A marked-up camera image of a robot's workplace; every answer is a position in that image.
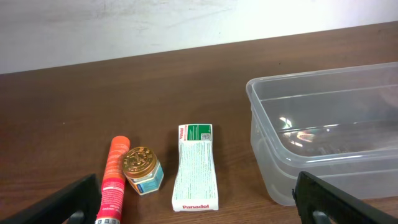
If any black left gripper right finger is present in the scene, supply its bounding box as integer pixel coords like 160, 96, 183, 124
292, 171, 397, 224

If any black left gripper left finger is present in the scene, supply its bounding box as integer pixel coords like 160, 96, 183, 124
1, 174, 101, 224

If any orange tablet tube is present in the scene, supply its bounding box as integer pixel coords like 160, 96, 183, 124
95, 136, 130, 224

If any gold lid balm jar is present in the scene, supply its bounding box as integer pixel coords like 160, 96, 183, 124
122, 146, 164, 195

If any white green Panadol box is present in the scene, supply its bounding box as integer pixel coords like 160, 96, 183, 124
172, 124, 219, 212

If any clear plastic container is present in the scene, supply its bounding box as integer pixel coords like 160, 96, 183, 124
246, 62, 397, 206

